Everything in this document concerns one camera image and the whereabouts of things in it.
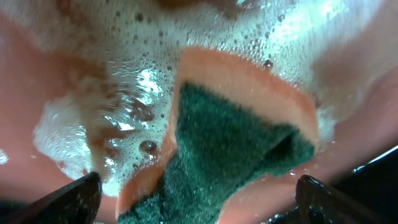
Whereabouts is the orange sponge with green scourer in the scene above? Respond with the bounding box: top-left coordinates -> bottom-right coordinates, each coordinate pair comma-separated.
116,47 -> 320,223

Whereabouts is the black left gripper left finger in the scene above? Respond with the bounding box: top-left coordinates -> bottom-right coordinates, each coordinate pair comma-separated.
1,172 -> 103,224

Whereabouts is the black tray with red water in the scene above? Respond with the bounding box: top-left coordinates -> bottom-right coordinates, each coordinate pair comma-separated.
1,0 -> 397,223

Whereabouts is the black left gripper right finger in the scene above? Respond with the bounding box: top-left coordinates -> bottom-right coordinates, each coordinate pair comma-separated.
295,175 -> 386,224

